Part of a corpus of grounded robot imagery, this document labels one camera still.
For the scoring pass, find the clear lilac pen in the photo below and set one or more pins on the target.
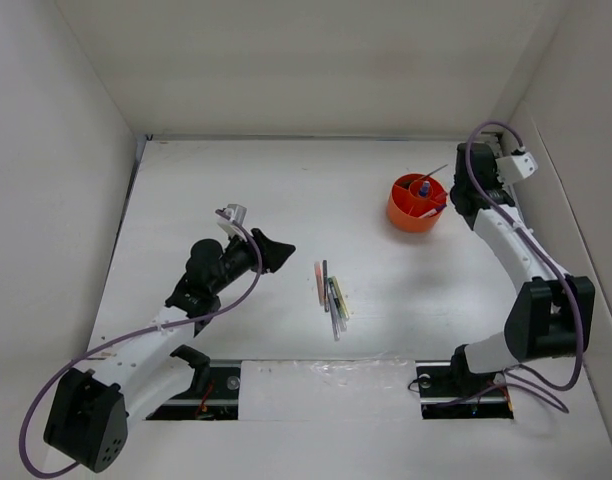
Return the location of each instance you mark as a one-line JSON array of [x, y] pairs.
[[338, 323]]

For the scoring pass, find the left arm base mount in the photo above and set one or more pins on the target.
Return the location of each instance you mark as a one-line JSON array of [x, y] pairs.
[[217, 401]]

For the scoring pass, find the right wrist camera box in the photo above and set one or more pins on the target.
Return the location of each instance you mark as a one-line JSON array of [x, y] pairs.
[[516, 167]]

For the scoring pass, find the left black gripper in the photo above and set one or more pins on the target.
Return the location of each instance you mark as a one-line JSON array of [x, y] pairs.
[[273, 252]]

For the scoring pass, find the green-capped pen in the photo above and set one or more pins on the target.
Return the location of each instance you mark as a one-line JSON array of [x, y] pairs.
[[335, 305]]

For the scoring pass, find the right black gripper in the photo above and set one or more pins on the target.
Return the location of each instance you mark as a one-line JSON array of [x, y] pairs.
[[496, 182]]

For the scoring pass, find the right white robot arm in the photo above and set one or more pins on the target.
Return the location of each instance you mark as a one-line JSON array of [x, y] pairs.
[[552, 313]]

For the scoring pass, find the black thin pen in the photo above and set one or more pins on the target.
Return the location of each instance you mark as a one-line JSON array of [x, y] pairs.
[[325, 285]]

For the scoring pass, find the orange round organizer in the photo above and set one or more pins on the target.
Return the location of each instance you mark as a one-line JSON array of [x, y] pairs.
[[405, 206]]

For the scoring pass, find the black-handled scissors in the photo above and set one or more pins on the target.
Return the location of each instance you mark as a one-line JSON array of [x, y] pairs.
[[408, 181]]

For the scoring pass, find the small blue-capped glue bottle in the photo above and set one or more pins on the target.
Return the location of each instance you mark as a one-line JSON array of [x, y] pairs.
[[425, 189]]

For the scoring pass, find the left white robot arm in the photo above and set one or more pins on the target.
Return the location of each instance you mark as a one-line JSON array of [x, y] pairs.
[[93, 410]]

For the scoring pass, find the purple-capped white marker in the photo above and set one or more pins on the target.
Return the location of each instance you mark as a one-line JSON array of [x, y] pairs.
[[433, 211]]

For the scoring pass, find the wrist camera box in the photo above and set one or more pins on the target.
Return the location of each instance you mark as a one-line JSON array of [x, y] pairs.
[[229, 216], [516, 167]]

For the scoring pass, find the aluminium side rail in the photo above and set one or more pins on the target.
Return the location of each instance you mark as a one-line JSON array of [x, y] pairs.
[[508, 215]]

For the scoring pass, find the yellow highlighter pen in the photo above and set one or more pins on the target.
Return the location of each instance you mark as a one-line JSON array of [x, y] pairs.
[[339, 300]]

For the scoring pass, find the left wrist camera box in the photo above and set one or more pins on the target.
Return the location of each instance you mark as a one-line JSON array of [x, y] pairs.
[[229, 216]]

